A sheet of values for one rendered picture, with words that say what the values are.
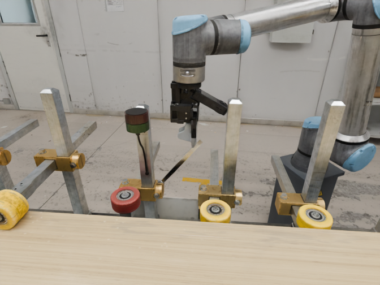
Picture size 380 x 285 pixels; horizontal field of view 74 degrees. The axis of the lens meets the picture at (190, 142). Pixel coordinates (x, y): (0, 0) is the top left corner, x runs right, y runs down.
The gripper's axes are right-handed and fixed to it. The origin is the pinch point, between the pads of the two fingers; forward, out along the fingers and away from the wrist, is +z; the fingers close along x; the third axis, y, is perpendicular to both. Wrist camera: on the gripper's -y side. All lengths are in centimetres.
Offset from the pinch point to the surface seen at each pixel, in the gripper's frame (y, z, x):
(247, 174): -42, 97, -127
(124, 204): 17.2, 7.8, 21.6
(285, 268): -20.9, 7.9, 36.7
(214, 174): -7.0, 12.8, -2.1
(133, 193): 16.0, 7.8, 16.6
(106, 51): 132, 10, -261
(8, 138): 67, 3, -3
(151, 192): 12.8, 12.5, 10.2
